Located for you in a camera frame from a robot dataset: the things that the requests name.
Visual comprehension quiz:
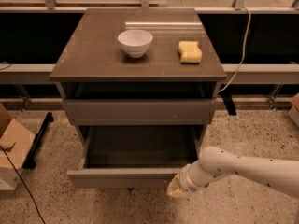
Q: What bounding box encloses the black bracket leg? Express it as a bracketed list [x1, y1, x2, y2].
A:
[221, 93, 236, 116]

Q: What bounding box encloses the grey upper drawer front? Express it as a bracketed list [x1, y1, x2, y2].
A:
[62, 99, 216, 126]

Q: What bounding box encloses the grey drawer cabinet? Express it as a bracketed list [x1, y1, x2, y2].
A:
[49, 7, 227, 147]

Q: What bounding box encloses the black bar stand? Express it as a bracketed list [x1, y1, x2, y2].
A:
[22, 112, 54, 169]

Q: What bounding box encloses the black cable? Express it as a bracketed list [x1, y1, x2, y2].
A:
[0, 147, 47, 224]

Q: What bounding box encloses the white cable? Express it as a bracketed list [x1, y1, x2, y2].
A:
[218, 7, 252, 94]

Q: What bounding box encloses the yellow sponge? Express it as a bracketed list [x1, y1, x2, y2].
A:
[178, 41, 203, 63]

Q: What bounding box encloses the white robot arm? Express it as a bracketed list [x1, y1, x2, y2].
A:
[167, 147, 299, 199]

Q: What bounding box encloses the white ceramic bowl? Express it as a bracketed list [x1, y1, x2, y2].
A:
[118, 30, 153, 58]

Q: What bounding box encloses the cardboard box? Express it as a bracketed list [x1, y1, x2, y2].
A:
[0, 105, 36, 190]
[288, 93, 299, 127]

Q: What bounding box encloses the cardboard box at right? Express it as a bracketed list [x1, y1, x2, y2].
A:
[288, 93, 299, 127]

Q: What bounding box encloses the grey drawer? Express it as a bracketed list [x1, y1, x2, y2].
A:
[62, 99, 216, 126]
[67, 125, 203, 189]

